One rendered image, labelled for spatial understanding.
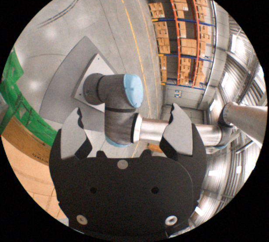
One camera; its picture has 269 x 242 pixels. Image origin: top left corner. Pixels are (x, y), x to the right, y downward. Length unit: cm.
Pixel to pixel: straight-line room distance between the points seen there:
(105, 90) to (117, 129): 17
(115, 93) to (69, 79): 27
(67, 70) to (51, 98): 16
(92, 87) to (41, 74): 90
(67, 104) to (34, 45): 102
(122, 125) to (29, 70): 116
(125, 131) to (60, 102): 34
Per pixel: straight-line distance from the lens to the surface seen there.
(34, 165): 84
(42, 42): 134
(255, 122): 25
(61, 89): 47
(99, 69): 56
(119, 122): 36
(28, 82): 121
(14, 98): 124
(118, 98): 34
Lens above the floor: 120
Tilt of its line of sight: 25 degrees down
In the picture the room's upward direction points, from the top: 100 degrees clockwise
